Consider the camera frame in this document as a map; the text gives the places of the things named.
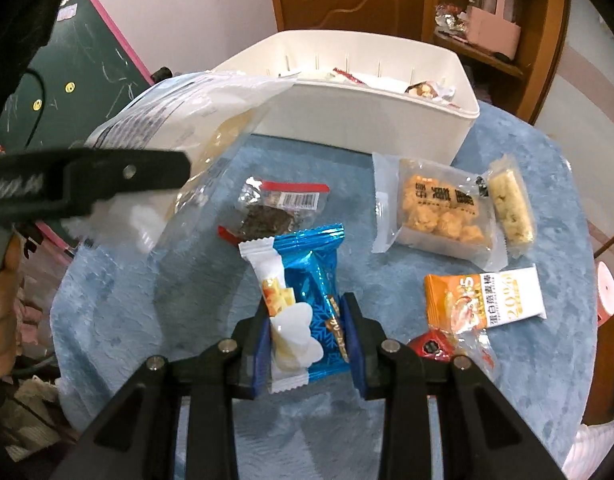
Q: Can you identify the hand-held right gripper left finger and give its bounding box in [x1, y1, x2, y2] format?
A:
[52, 305, 274, 480]

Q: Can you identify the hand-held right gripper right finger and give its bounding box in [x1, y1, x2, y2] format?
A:
[339, 292, 548, 480]

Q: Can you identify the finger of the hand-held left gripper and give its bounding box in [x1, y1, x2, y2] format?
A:
[42, 146, 192, 219]

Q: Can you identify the small red candy packet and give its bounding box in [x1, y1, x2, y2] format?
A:
[407, 327, 498, 381]

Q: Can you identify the large clear white snack bag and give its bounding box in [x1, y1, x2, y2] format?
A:
[84, 71, 300, 256]

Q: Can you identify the blue white candy packet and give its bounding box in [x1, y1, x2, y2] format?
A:
[237, 224, 353, 393]

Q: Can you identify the dark plum packet red label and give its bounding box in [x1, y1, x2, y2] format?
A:
[219, 176, 330, 246]

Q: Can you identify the orange white snack bar packet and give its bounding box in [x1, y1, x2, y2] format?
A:
[424, 264, 547, 333]

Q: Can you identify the caramel biscuit clear packet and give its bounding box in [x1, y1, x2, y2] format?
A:
[371, 152, 508, 271]

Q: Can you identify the pale yellow rice bar packet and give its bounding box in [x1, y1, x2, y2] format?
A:
[487, 155, 537, 260]

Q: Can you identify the white plastic bin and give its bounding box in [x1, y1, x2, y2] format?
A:
[211, 30, 480, 167]

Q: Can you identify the red white date snack packet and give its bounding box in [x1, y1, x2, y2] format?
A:
[332, 66, 368, 85]

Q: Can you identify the clear nut packet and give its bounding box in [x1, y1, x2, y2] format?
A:
[404, 80, 438, 101]

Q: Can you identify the red white printed snack packet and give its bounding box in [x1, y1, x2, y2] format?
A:
[434, 79, 459, 110]

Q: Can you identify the blue plush blanket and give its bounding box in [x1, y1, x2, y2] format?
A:
[51, 95, 595, 480]

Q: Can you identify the pink patterned cloth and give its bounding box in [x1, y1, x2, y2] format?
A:
[7, 240, 82, 461]

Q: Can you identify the white checked cloth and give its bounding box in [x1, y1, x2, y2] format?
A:
[562, 417, 614, 480]

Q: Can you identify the pink plastic stool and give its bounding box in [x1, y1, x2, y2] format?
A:
[594, 260, 614, 328]

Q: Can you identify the grey floral sliding wardrobe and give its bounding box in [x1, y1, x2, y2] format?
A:
[532, 0, 614, 241]

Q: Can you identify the pile of shiny wrappers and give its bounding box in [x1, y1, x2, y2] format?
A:
[433, 4, 470, 36]

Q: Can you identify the wooden corner shelf unit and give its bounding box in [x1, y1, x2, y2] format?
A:
[419, 0, 573, 126]

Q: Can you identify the green chalkboard pink frame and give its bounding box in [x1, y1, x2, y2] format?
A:
[0, 0, 155, 161]

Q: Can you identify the pink handled basket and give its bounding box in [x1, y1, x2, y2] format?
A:
[464, 0, 520, 58]

